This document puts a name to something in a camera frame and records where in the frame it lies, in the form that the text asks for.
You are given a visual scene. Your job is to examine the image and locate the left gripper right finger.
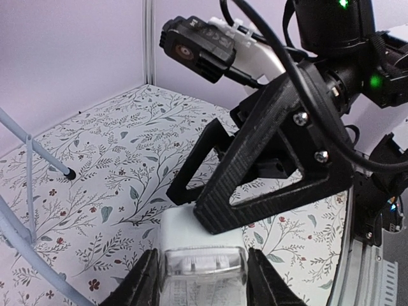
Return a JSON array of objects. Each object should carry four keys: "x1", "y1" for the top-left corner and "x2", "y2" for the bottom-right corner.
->
[{"x1": 247, "y1": 248, "x2": 307, "y2": 306}]

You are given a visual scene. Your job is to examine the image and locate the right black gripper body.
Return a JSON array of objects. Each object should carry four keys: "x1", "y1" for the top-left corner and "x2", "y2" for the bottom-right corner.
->
[{"x1": 229, "y1": 82, "x2": 354, "y2": 179}]

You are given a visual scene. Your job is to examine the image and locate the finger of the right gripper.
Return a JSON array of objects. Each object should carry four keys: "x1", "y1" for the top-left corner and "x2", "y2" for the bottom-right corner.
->
[
  {"x1": 165, "y1": 117, "x2": 238, "y2": 205},
  {"x1": 194, "y1": 73, "x2": 353, "y2": 234}
]

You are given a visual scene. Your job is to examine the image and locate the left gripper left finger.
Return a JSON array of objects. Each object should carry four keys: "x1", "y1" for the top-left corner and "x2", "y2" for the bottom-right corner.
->
[{"x1": 100, "y1": 249, "x2": 159, "y2": 306}]

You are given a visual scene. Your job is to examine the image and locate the white metronome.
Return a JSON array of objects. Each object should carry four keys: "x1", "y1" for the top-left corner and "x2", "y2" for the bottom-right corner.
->
[{"x1": 159, "y1": 206, "x2": 248, "y2": 306}]

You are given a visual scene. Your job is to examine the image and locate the white perforated music stand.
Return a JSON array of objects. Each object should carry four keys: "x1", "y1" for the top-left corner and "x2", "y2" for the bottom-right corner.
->
[{"x1": 1, "y1": 110, "x2": 92, "y2": 305}]

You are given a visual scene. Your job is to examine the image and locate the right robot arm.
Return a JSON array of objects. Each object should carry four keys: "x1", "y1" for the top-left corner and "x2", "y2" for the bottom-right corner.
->
[{"x1": 160, "y1": 1, "x2": 407, "y2": 246}]

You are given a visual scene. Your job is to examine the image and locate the floral table mat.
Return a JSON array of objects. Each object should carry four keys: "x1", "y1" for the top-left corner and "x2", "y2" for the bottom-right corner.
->
[{"x1": 0, "y1": 84, "x2": 351, "y2": 306}]

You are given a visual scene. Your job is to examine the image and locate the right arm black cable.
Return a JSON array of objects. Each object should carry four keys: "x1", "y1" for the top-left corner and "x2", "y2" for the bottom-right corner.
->
[{"x1": 218, "y1": 0, "x2": 408, "y2": 173}]

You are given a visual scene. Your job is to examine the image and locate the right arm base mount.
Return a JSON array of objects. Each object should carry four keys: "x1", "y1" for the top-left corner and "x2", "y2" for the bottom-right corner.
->
[{"x1": 353, "y1": 171, "x2": 407, "y2": 247}]

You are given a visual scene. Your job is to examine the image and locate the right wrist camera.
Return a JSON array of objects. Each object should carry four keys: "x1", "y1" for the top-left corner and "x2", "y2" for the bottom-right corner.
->
[{"x1": 159, "y1": 16, "x2": 285, "y2": 89}]

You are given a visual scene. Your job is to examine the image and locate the aluminium front rail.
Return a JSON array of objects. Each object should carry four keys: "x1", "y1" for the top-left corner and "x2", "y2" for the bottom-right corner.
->
[{"x1": 326, "y1": 189, "x2": 407, "y2": 305}]

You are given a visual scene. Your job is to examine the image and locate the right aluminium frame post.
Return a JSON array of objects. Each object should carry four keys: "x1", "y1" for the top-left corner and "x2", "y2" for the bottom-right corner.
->
[{"x1": 142, "y1": 0, "x2": 156, "y2": 85}]

